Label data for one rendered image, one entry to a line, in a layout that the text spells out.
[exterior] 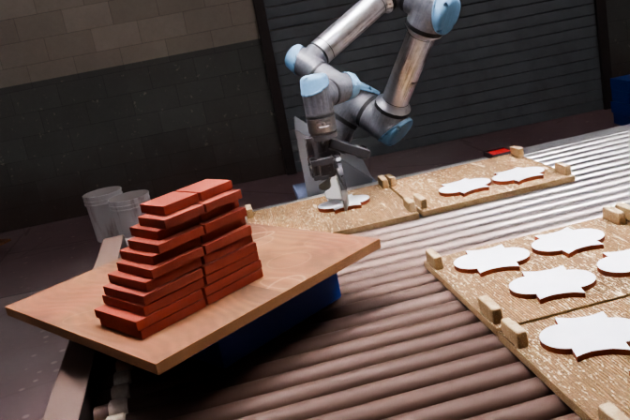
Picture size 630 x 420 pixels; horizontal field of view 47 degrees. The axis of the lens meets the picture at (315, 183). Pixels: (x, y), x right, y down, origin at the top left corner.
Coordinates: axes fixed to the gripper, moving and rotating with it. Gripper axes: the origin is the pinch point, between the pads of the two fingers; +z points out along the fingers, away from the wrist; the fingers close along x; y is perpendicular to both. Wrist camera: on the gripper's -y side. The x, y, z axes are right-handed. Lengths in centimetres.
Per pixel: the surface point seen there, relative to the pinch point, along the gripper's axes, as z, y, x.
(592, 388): 1, -11, 108
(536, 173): 0, -49, 14
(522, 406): 2, -3, 106
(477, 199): 0.9, -30.4, 19.6
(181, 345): -10, 40, 89
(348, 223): 0.7, 2.3, 16.6
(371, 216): 0.7, -4.1, 14.8
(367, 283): 3, 6, 52
